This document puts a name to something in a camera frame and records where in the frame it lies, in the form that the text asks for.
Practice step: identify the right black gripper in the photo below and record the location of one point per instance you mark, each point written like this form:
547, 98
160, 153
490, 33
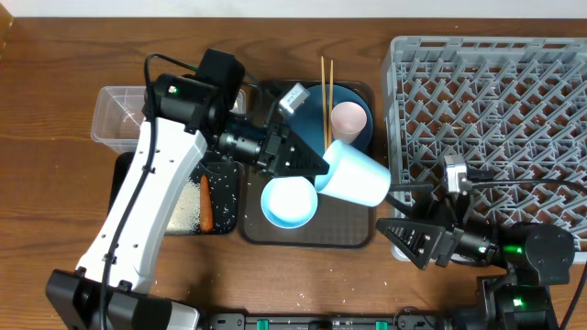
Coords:
447, 227

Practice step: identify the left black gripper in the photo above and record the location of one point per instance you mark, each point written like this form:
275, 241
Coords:
266, 146

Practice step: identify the light blue rice bowl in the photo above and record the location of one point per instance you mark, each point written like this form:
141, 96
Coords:
289, 202

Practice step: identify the light blue cup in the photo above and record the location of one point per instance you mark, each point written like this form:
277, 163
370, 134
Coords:
353, 176

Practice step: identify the pink cup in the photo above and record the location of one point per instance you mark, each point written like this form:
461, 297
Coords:
347, 120

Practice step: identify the orange carrot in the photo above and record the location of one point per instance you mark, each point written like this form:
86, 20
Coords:
206, 212

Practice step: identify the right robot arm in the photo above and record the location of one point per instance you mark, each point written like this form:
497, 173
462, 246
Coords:
534, 257

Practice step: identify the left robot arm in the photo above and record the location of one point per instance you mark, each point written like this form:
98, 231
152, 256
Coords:
185, 116

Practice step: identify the grey dishwasher rack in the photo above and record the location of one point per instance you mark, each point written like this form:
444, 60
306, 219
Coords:
513, 106

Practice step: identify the dark blue plate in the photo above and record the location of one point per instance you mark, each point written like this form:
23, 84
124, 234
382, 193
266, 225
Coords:
307, 121

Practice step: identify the brown serving tray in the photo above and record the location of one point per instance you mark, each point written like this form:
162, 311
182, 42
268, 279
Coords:
336, 224

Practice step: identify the black plastic tray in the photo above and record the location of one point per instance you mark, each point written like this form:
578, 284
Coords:
224, 183

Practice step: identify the right wooden chopstick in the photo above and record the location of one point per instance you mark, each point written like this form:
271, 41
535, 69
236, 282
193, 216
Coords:
330, 103

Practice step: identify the wooden chopstick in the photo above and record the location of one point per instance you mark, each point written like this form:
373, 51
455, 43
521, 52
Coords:
324, 103
330, 103

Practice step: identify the left wooden chopstick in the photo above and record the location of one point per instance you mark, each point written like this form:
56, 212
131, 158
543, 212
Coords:
324, 103

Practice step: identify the spilled white rice pile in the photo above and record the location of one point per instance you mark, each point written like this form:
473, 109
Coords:
185, 211

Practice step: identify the clear plastic bin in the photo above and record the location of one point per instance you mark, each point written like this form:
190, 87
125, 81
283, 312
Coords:
118, 117

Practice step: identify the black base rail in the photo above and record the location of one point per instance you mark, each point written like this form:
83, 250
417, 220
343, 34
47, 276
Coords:
401, 321

